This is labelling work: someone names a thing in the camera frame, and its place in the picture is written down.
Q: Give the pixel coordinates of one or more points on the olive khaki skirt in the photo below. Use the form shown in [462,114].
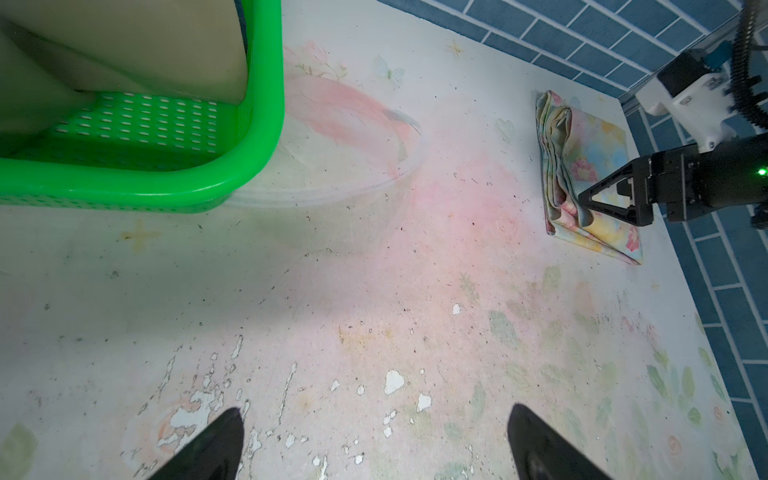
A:
[55,55]

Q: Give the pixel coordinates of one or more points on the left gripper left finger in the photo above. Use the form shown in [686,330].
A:
[213,454]

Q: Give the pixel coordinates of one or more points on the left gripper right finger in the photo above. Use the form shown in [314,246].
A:
[539,452]

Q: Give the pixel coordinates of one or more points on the floral pastel skirt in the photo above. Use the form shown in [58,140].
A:
[578,150]

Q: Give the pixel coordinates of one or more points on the green plastic basket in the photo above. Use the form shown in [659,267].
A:
[152,153]

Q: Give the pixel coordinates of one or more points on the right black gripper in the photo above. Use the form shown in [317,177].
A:
[665,178]

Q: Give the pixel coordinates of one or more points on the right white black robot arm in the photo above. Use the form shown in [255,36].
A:
[735,174]

